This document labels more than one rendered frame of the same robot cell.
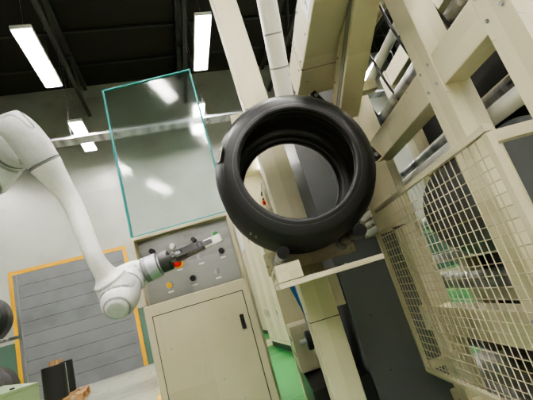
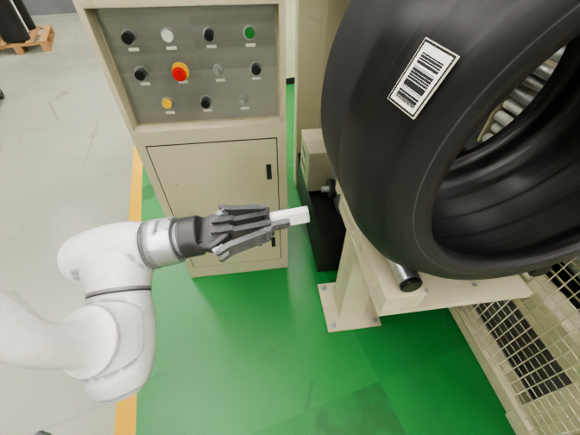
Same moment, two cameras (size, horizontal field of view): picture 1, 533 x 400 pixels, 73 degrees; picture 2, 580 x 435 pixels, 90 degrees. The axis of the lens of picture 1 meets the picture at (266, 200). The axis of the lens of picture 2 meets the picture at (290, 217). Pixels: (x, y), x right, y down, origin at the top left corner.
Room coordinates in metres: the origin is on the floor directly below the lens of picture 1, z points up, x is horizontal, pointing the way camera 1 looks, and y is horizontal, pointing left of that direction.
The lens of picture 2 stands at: (0.93, 0.25, 1.40)
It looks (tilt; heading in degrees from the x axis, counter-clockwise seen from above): 45 degrees down; 357
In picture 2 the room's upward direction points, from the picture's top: straight up
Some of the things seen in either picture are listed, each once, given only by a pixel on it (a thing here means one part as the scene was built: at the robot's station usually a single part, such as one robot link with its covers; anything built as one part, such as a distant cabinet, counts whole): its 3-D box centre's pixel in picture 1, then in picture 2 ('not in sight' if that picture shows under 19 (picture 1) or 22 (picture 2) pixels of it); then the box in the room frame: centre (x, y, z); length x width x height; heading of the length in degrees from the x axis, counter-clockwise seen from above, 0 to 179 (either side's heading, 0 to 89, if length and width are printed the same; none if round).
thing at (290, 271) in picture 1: (285, 274); (375, 239); (1.41, 0.01, 0.84); 0.36 x 0.09 x 0.06; 5
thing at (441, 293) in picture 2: (323, 273); (421, 243); (1.42, -0.13, 0.80); 0.37 x 0.36 x 0.02; 95
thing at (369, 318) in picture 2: not in sight; (348, 303); (1.67, -0.09, 0.01); 0.27 x 0.27 x 0.02; 5
